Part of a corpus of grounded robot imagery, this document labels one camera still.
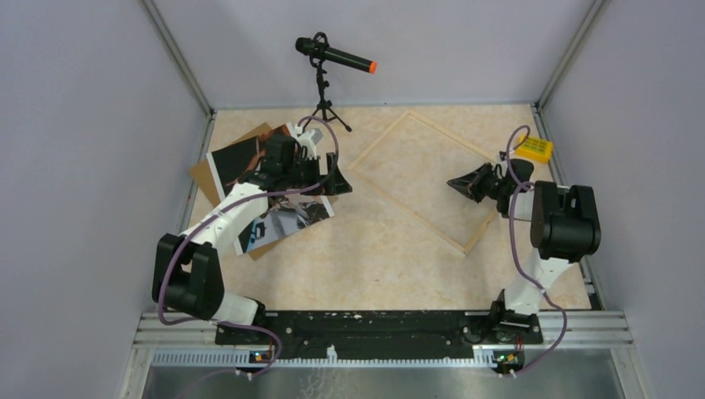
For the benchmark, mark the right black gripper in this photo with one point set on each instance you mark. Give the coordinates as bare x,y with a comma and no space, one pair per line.
470,184

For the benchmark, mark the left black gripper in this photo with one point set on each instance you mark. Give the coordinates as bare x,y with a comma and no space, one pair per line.
337,185

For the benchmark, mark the light wooden picture frame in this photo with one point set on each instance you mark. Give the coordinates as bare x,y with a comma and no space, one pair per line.
410,163

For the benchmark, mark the printed photo sheet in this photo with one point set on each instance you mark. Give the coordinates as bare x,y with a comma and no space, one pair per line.
286,215

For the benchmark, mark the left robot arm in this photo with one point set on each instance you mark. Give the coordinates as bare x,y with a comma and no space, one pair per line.
187,274

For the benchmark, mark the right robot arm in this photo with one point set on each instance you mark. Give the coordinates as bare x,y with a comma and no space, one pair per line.
551,228

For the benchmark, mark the black tripod mic stand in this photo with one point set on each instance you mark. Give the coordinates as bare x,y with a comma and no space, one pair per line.
324,108

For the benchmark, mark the yellow rectangular block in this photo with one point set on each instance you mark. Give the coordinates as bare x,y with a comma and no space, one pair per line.
534,148

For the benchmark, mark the black microphone orange tip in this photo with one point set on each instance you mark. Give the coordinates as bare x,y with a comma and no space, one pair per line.
336,54

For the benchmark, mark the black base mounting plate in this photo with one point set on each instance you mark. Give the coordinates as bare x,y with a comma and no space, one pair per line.
382,335

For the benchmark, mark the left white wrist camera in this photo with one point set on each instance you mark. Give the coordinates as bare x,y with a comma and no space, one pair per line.
308,141

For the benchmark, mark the aluminium rail front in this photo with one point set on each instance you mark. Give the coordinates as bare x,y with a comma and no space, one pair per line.
594,358

